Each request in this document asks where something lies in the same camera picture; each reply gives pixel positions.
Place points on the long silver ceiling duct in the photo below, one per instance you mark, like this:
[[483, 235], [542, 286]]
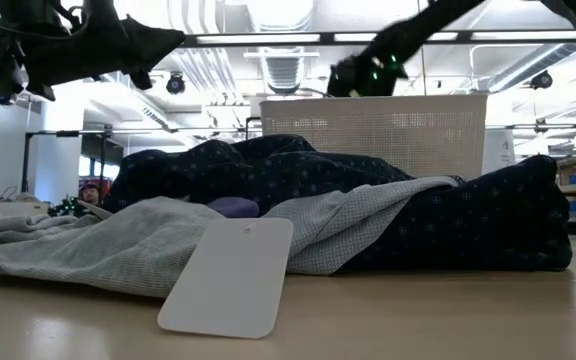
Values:
[[533, 65]]

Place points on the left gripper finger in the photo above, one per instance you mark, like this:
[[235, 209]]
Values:
[[150, 42], [141, 79]]

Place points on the black metal stand frame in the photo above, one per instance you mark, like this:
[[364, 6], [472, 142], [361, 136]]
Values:
[[68, 133]]

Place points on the white sign box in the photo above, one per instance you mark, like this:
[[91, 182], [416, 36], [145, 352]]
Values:
[[499, 150]]

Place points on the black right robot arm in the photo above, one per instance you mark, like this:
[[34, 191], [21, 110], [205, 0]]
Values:
[[418, 25]]

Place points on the white plastic laundry basket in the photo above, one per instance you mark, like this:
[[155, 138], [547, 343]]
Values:
[[368, 130]]

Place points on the black ceiling camera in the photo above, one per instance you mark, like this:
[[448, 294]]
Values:
[[175, 84], [542, 80]]

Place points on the blank white hang tag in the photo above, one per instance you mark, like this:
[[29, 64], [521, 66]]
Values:
[[228, 280]]

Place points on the person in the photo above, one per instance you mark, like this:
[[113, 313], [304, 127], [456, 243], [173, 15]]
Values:
[[90, 194]]

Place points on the grey mesh garment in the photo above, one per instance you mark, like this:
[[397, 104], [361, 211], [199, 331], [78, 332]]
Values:
[[328, 235]]

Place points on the silver ventilation duct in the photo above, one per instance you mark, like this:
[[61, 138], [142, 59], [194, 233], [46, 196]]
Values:
[[283, 70]]

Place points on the green-lit black device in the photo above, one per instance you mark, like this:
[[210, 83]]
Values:
[[68, 206]]

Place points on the white flat box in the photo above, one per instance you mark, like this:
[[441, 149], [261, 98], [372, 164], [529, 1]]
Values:
[[18, 209]]

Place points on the blue purple sock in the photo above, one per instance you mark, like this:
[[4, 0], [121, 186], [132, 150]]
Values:
[[233, 207]]

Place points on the black aluminium rig frame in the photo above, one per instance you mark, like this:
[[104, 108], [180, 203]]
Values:
[[328, 36]]

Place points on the navy dotted garment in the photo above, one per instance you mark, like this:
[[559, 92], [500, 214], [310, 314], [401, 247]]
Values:
[[468, 225]]

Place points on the grey sock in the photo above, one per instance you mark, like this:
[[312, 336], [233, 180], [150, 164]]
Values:
[[93, 250]]

